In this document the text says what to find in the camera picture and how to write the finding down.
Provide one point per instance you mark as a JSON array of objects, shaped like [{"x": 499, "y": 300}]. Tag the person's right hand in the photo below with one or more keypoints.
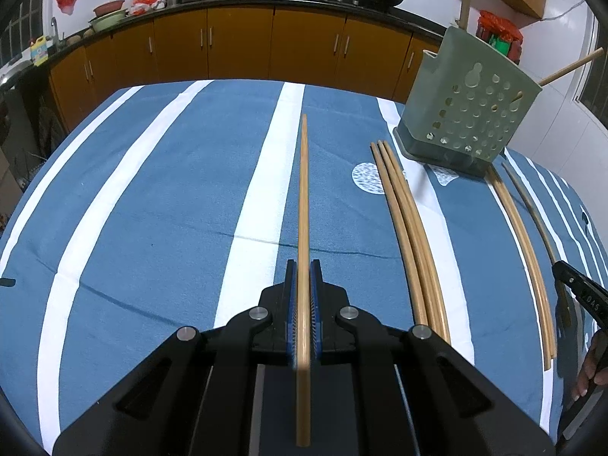
[{"x": 586, "y": 370}]

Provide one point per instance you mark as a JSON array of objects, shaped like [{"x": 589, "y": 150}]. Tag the orange base cabinets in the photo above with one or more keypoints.
[{"x": 237, "y": 42}]

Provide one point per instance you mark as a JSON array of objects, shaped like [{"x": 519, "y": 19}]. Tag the green perforated utensil holder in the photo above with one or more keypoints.
[{"x": 475, "y": 104}]

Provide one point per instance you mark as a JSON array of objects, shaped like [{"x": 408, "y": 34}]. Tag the blue white striped tablecloth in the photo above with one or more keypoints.
[{"x": 142, "y": 199}]

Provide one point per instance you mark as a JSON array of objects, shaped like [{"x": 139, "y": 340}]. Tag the red packaged goods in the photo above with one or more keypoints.
[{"x": 498, "y": 28}]

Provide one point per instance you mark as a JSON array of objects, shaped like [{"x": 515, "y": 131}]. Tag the steel sink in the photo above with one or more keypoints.
[{"x": 12, "y": 73}]

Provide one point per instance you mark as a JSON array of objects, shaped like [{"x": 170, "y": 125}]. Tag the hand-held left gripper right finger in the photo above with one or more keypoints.
[{"x": 316, "y": 313}]

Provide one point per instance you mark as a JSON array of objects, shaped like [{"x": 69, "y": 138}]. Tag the metal faucet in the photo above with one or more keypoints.
[{"x": 55, "y": 28}]

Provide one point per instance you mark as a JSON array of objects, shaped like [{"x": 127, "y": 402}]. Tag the black kitchen countertop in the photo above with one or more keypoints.
[{"x": 266, "y": 0}]

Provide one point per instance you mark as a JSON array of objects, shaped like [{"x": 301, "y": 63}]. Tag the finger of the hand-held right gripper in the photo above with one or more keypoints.
[{"x": 586, "y": 297}]

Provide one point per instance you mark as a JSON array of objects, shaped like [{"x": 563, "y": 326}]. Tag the dark chopstick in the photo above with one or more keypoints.
[{"x": 524, "y": 199}]

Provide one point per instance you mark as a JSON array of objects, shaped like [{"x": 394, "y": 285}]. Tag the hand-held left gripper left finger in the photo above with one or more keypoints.
[{"x": 290, "y": 304}]

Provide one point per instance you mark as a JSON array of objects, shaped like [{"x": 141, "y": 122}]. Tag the yellow detergent bottle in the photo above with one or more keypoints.
[{"x": 40, "y": 50}]

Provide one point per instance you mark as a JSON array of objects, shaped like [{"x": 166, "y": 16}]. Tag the barred window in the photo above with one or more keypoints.
[{"x": 14, "y": 33}]

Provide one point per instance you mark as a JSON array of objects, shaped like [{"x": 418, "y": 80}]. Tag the pink basin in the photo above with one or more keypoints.
[{"x": 109, "y": 8}]

